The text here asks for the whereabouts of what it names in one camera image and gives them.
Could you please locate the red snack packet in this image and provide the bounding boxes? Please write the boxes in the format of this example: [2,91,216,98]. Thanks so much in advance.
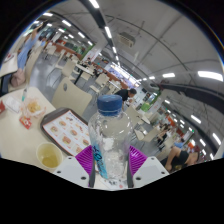
[18,115,33,130]

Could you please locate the ceiling lights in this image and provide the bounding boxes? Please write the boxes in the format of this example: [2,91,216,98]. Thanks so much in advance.
[33,0,224,161]

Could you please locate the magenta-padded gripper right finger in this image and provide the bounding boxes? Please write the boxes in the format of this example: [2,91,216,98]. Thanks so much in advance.
[126,144,170,189]

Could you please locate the cream paper cup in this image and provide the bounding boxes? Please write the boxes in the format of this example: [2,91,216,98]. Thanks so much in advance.
[35,142,64,173]

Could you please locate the clear blue-capped water bottle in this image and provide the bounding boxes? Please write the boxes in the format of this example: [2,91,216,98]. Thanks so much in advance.
[87,94,134,189]

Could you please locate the dark tray with menu liner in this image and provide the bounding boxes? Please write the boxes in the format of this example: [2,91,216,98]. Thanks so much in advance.
[40,107,93,157]

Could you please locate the clear plastic snack bag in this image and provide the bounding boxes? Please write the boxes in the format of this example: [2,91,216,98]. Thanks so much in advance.
[19,96,46,118]

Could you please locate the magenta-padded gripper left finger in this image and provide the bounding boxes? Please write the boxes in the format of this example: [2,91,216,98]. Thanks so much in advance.
[53,144,98,189]

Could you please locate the ceiling air conditioner unit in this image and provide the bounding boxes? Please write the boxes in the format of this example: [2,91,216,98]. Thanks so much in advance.
[118,31,137,48]

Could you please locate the person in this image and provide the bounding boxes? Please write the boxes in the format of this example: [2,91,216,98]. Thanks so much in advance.
[114,88,138,103]
[16,22,46,71]
[165,146,201,173]

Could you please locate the beige dining chairs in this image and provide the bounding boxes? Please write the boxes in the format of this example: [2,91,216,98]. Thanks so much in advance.
[24,43,174,161]

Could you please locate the beige chair with oval hole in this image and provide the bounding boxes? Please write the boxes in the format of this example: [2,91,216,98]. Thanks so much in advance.
[51,77,93,116]
[124,105,144,128]

